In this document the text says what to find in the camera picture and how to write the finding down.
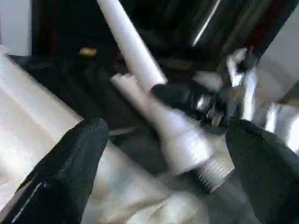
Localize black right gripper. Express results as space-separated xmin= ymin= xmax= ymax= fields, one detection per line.
xmin=150 ymin=84 xmax=234 ymax=131

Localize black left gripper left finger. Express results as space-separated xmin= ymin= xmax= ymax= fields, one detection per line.
xmin=10 ymin=118 xmax=109 ymax=224

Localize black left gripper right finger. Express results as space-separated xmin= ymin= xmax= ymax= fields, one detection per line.
xmin=225 ymin=119 xmax=299 ymax=224

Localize black box with gold label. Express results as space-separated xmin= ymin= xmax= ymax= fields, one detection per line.
xmin=30 ymin=0 xmax=122 ymax=59

